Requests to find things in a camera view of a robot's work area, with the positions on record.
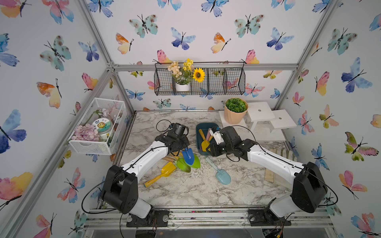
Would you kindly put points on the green shovel yellow handle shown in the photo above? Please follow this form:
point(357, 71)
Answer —
point(196, 164)
point(176, 156)

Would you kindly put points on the yellow plastic shovel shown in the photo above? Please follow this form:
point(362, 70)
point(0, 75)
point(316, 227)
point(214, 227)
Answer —
point(166, 171)
point(205, 144)

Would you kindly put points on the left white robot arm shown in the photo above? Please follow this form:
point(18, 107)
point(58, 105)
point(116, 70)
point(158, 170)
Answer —
point(120, 189)

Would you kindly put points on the white pot with flowers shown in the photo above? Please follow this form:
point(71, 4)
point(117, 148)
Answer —
point(184, 75)

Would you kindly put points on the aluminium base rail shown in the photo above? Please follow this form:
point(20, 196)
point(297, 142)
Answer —
point(208, 217)

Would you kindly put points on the pink artificial hydrangea flowers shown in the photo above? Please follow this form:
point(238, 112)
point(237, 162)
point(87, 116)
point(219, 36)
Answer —
point(85, 133)

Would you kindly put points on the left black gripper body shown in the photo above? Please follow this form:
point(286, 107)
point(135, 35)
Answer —
point(182, 143)

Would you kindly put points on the round tin green lid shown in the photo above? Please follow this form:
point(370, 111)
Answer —
point(102, 125)

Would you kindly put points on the green shovel yellow handle left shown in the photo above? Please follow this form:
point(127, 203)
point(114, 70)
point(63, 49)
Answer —
point(176, 156)

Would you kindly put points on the green shovel wooden handle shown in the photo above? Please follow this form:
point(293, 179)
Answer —
point(178, 163)

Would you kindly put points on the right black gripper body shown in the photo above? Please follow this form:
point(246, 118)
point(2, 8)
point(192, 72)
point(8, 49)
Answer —
point(222, 148)

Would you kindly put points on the blue shovel wooden handle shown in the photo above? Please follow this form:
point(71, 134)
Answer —
point(188, 156)

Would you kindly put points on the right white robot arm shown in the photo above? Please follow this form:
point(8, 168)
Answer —
point(308, 186)

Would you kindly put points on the white stepped wooden stand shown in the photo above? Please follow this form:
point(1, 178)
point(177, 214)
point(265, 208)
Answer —
point(266, 125)

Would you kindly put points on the teal plastic storage box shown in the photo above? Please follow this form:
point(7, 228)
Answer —
point(205, 127)

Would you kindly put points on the green shovel yellow handle rightmost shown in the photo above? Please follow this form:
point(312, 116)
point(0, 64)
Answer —
point(196, 164)

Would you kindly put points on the white wire wall basket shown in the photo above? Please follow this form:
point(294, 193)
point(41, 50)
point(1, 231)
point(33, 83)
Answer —
point(115, 111)

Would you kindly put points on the terracotta pot green plant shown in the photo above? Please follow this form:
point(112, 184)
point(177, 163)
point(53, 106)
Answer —
point(235, 110)

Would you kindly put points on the purple shovel pink handle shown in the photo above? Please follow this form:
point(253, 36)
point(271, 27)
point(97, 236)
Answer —
point(209, 136)

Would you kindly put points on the light blue shovel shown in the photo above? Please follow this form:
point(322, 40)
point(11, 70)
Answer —
point(222, 176)

